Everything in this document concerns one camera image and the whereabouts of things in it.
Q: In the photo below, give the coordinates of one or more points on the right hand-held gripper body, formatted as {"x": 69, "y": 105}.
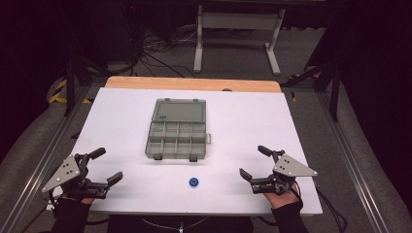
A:
{"x": 290, "y": 168}

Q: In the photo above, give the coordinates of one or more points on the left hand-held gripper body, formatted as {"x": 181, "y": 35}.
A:
{"x": 66, "y": 173}

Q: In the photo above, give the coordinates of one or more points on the blue round wheel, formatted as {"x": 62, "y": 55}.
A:
{"x": 194, "y": 182}

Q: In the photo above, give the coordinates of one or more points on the grey compartment box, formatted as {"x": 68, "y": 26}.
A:
{"x": 177, "y": 129}

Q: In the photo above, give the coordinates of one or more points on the person's right hand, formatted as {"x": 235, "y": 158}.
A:
{"x": 282, "y": 199}

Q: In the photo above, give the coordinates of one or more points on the person's left hand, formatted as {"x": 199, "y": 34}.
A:
{"x": 87, "y": 201}

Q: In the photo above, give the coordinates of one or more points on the white board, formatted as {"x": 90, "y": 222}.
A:
{"x": 243, "y": 123}

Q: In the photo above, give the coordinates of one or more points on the person's torso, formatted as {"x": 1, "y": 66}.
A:
{"x": 129, "y": 225}

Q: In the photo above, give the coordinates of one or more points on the black tripod stand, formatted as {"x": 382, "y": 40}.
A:
{"x": 68, "y": 90}
{"x": 335, "y": 97}

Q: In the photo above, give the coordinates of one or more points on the yellow black floor tape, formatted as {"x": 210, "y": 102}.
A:
{"x": 61, "y": 84}

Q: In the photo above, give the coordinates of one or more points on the wooden table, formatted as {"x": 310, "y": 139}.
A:
{"x": 162, "y": 83}

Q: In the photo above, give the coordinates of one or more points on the white metal stand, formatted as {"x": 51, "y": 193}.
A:
{"x": 239, "y": 21}

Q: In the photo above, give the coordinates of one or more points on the aluminium rail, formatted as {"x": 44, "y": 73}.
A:
{"x": 353, "y": 161}
{"x": 41, "y": 168}

